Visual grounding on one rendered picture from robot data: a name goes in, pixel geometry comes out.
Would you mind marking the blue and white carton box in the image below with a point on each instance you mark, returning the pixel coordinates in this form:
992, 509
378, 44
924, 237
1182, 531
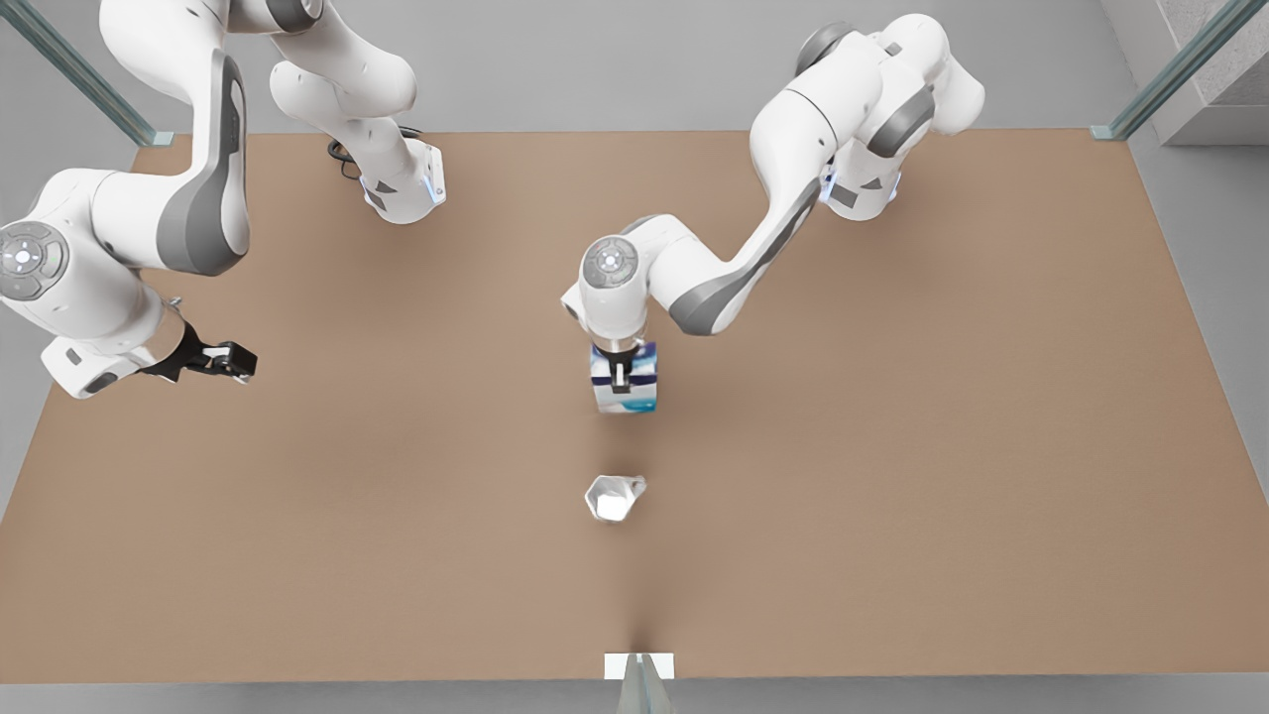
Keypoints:
642, 389

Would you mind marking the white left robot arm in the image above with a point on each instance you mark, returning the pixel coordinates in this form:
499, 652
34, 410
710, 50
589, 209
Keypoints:
793, 139

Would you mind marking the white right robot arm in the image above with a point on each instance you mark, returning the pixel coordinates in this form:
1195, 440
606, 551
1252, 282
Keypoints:
203, 198

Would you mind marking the small white faceted cup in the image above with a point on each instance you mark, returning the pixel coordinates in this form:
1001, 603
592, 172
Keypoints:
613, 499

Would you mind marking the silver frame post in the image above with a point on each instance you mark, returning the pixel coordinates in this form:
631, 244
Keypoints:
639, 679
1170, 74
89, 84

